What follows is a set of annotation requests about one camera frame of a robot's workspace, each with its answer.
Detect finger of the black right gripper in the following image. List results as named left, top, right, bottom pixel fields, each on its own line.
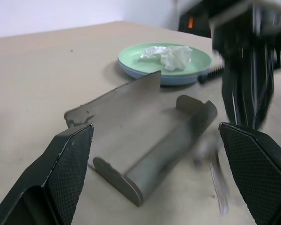
left=247, top=46, right=276, bottom=130
left=221, top=48, right=249, bottom=126

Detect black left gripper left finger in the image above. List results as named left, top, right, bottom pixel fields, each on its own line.
left=0, top=123, right=95, bottom=225

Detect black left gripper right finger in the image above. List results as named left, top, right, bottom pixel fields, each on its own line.
left=218, top=121, right=281, bottom=225

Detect clear frame glasses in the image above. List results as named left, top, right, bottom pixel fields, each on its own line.
left=192, top=135, right=230, bottom=218

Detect black device with orange light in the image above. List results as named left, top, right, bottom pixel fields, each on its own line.
left=178, top=13, right=213, bottom=38

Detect blue plate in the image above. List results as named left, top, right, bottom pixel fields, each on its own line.
left=118, top=60, right=212, bottom=86

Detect crumpled white tissue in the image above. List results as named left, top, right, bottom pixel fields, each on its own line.
left=139, top=45, right=193, bottom=72

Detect green plate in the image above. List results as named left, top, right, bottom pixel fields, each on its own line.
left=118, top=43, right=213, bottom=78

